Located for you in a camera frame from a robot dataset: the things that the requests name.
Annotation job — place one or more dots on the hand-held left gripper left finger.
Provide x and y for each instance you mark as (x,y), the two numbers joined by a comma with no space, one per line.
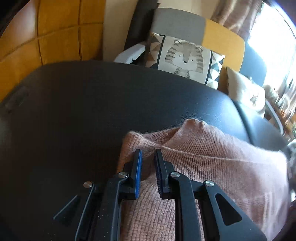
(138,176)

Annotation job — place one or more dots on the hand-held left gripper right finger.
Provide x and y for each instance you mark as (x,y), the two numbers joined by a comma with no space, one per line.
(158,176)

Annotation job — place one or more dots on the pink knit sweater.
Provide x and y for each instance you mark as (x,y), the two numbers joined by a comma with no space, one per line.
(219,162)

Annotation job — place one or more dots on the tiger print cushion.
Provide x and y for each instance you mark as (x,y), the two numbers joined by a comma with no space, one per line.
(182,60)

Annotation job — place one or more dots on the deer print cushion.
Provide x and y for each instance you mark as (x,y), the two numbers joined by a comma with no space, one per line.
(245,90)

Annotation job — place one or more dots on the cluttered wooden desk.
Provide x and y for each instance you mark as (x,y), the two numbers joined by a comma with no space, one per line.
(284,109)

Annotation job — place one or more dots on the grey yellow blue sofa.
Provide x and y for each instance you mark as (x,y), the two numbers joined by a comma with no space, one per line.
(222,39)

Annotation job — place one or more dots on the dark padded chair back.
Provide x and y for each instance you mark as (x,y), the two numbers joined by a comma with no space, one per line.
(141,20)

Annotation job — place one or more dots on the wooden wardrobe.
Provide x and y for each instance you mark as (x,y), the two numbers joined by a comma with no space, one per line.
(46,34)

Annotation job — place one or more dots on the patterned beige curtain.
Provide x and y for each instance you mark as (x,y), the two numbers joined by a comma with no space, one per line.
(235,16)

